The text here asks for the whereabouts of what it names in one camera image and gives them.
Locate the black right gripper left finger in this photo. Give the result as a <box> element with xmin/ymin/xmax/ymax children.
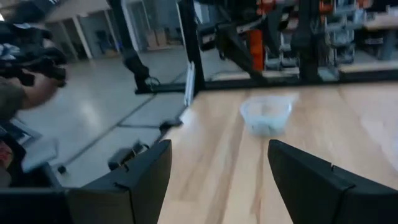
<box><xmin>0</xmin><ymin>138</ymin><xmax>173</xmax><ymax>224</ymax></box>

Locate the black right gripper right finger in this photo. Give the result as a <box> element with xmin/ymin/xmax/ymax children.
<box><xmin>267</xmin><ymin>138</ymin><xmax>398</xmax><ymax>224</ymax></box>

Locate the person's forearm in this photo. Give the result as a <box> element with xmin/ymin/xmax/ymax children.
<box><xmin>0</xmin><ymin>72</ymin><xmax>62</xmax><ymax>121</ymax></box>

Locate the black rack with orange bins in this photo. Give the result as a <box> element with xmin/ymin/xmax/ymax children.
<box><xmin>198</xmin><ymin>0</ymin><xmax>368</xmax><ymax>73</ymax></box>

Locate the black table edge clamp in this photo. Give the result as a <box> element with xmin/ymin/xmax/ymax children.
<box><xmin>107</xmin><ymin>141</ymin><xmax>150</xmax><ymax>170</ymax></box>
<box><xmin>159</xmin><ymin>119</ymin><xmax>184</xmax><ymax>133</ymax></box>

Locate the round clear plastic cup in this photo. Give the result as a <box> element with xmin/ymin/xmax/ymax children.
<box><xmin>239</xmin><ymin>94</ymin><xmax>294</xmax><ymax>138</ymax></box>

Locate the cardboard box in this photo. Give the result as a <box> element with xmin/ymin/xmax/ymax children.
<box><xmin>145</xmin><ymin>30</ymin><xmax>158</xmax><ymax>50</ymax></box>
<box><xmin>155</xmin><ymin>28</ymin><xmax>169</xmax><ymax>48</ymax></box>

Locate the wooden workbench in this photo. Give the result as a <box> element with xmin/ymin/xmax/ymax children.
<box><xmin>361</xmin><ymin>11</ymin><xmax>398</xmax><ymax>60</ymax></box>

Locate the silver metal bracket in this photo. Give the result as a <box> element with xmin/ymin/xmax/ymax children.
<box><xmin>183</xmin><ymin>61</ymin><xmax>197</xmax><ymax>108</ymax></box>

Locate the black aluminium table frame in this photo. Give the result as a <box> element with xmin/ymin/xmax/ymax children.
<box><xmin>105</xmin><ymin>0</ymin><xmax>398</xmax><ymax>95</ymax></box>

